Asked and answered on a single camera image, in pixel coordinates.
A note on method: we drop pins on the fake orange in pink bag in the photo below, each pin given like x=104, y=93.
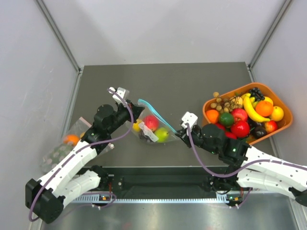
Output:
x=71, y=140

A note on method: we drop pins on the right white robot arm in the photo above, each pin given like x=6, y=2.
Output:
x=248, y=167

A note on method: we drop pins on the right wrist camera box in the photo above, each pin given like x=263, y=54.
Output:
x=188, y=119

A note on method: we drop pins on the fake dark grapes in bag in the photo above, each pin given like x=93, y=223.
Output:
x=144, y=137

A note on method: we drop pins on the fake yellow lemon in bin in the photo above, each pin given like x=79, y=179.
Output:
x=277, y=114

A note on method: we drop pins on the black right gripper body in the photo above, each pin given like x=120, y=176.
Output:
x=196, y=136

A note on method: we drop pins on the fake dark plum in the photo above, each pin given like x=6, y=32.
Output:
x=259, y=132

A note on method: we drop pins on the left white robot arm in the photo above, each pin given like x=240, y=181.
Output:
x=49, y=195

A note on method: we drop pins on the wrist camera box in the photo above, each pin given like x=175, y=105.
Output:
x=118, y=93
x=188, y=119

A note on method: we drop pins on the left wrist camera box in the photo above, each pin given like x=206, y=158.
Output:
x=118, y=93

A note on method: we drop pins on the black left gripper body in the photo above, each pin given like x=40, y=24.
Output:
x=123, y=114

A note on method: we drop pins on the fake yellow lemon in bag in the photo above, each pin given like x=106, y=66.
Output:
x=135, y=125

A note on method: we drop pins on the fake brown longan bunch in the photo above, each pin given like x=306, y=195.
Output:
x=226, y=104

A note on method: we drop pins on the clear zip bag pink seal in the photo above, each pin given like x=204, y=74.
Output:
x=61, y=150

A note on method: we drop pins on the fake big red apple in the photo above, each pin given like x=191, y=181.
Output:
x=240, y=129

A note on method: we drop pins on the clear zip bag blue seal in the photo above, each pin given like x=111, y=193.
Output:
x=150, y=110

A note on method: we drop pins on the fake large orange in bin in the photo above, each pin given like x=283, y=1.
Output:
x=264, y=108

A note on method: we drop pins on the fake dark grapes in bin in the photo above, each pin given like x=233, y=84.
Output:
x=257, y=94

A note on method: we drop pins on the fake green lime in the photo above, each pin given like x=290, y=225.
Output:
x=226, y=119

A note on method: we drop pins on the fake red apple in bag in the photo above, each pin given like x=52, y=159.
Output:
x=151, y=122

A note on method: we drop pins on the orange plastic fruit bin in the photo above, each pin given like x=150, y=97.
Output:
x=270, y=96

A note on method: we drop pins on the fake orange left in bin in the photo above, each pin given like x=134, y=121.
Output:
x=212, y=115

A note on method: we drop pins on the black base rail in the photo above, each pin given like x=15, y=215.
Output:
x=160, y=182

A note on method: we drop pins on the fake red apple top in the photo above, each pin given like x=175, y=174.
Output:
x=239, y=114

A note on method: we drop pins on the fake small red peach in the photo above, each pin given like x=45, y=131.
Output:
x=270, y=126

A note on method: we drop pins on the fake green pear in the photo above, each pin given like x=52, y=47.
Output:
x=162, y=134

